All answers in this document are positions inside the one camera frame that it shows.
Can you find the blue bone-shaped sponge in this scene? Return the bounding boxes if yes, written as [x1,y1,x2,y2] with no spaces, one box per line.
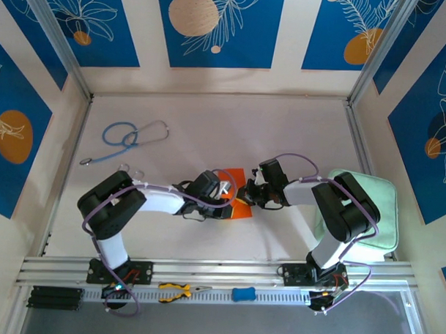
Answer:
[231,286,257,303]

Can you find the right black controller board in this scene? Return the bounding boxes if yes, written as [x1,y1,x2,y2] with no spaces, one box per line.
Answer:
[307,286,348,318]

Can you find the blue tube stethoscope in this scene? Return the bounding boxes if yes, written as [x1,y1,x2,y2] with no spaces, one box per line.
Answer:
[78,116,171,169]

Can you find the aluminium front rail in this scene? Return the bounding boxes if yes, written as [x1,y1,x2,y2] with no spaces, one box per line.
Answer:
[15,248,420,302]

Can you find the left black controller board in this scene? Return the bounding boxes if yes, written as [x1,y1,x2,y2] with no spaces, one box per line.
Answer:
[100,282,133,301]

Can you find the yellow black handled pliers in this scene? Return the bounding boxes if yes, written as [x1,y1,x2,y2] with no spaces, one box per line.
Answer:
[157,281,213,305]

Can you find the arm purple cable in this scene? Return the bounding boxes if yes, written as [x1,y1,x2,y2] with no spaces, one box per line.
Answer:
[78,163,242,321]
[267,152,384,316]

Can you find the black ribbed block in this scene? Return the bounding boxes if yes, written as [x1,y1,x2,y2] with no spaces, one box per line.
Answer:
[26,285,85,311]

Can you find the orange square paper sheet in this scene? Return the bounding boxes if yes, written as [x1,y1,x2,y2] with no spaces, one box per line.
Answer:
[220,167,253,220]

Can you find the light green folded cushion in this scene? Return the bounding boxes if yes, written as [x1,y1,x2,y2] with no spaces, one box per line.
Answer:
[311,168,402,262]

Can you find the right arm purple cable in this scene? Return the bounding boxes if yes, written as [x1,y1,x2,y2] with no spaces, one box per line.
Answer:
[267,152,384,316]

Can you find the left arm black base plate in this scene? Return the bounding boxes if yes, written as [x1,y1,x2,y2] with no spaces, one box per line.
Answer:
[86,258,155,286]

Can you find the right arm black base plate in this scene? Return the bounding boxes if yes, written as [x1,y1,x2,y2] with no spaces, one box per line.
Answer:
[280,262,349,289]

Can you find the aluminium side rail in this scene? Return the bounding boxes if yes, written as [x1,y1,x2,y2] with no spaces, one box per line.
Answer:
[338,101,404,262]
[39,94,94,259]

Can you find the blue floral wall poster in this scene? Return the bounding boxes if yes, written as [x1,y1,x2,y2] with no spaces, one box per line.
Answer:
[301,0,409,75]
[39,0,143,70]
[155,0,287,72]
[0,0,71,92]
[0,34,56,221]
[384,31,446,226]
[371,0,446,98]

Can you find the aluminium frame post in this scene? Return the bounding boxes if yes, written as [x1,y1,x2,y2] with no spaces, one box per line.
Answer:
[346,0,426,111]
[17,0,98,102]

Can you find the black controller board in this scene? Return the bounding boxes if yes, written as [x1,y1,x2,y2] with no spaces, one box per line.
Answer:
[307,286,348,318]
[100,282,133,301]

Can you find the grey slotted cable duct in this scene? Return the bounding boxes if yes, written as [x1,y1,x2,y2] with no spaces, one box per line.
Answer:
[81,281,315,311]

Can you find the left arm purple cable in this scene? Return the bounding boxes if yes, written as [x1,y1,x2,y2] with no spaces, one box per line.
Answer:
[78,163,242,321]

